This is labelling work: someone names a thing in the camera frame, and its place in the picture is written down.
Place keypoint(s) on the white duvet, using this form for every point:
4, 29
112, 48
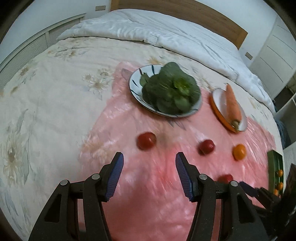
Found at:
180, 36

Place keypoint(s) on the green tray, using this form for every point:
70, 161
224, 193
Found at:
275, 163

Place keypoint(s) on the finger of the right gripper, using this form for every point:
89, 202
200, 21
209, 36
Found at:
249, 190

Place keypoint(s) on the blue towel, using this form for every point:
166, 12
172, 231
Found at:
284, 136

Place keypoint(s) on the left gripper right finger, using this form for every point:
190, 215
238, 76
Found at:
239, 219

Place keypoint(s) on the green leafy vegetable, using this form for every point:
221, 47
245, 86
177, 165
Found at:
171, 91

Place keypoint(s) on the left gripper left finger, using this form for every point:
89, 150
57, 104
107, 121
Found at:
59, 218

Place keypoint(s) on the white radiator cabinet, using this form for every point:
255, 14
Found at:
33, 46

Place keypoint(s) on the wooden headboard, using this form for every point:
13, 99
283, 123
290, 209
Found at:
189, 10

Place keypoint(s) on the white wardrobe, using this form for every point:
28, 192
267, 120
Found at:
275, 67

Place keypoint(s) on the floral bed sheet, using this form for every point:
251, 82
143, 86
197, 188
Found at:
51, 104

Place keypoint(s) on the white plate with greens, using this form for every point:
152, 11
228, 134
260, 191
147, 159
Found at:
136, 91

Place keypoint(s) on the carrot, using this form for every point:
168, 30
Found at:
233, 112

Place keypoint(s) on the pink plastic sheet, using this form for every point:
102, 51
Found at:
149, 202

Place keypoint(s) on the orange white plate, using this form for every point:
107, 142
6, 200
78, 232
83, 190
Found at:
218, 104

